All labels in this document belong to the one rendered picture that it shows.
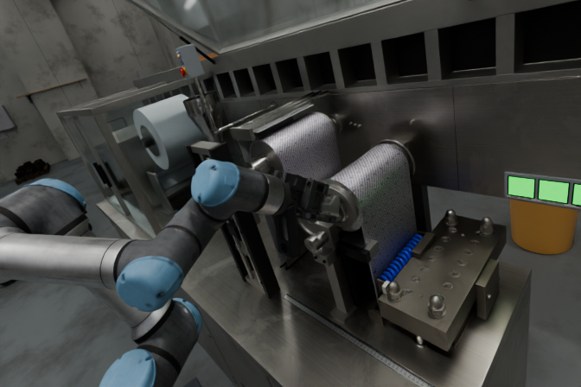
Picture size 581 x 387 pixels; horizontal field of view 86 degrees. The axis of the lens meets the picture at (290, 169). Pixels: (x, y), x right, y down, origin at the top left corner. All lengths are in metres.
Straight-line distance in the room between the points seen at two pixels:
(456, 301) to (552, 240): 1.74
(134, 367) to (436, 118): 0.91
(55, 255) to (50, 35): 10.99
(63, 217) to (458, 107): 0.94
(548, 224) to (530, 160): 1.56
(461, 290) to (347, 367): 0.33
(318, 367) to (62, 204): 0.71
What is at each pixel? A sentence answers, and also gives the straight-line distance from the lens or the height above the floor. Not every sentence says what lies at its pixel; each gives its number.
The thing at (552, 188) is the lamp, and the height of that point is 1.19.
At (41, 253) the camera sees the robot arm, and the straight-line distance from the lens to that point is 0.63.
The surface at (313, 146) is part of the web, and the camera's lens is 0.94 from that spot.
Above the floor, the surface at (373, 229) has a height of 1.17.
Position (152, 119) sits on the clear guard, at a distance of 1.52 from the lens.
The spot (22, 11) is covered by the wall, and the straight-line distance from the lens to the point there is 11.63.
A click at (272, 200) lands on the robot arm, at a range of 0.55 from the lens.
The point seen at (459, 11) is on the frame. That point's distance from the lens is 0.85.
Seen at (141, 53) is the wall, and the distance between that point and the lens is 12.13.
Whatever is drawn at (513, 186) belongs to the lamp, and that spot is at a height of 1.18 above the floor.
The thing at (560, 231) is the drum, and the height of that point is 0.19.
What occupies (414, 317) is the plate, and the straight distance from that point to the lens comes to 0.81.
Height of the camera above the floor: 1.65
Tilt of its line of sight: 23 degrees down
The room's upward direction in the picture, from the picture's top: 16 degrees counter-clockwise
